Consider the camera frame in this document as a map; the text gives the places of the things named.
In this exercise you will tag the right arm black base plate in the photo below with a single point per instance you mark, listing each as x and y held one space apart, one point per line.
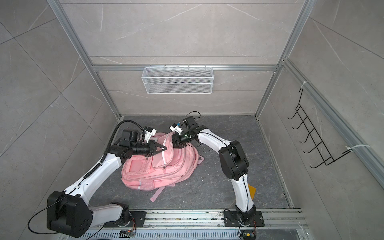
236 218

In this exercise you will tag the black wire hook rack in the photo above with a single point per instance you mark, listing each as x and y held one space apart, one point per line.
313 136

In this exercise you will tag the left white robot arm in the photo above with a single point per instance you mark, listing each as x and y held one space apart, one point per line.
68 211

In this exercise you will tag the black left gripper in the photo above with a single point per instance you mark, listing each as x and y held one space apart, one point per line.
152 147

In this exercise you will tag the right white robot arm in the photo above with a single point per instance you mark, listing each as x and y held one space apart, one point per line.
234 164

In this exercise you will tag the pink student backpack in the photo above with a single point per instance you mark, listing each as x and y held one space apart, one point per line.
162 170

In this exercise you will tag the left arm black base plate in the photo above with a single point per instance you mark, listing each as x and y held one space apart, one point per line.
136 219

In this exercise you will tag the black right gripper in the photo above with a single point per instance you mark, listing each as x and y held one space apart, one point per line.
177 139

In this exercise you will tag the white wire mesh basket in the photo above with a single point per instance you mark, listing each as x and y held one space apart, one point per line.
178 80

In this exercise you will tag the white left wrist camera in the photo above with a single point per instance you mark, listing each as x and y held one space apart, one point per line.
148 132

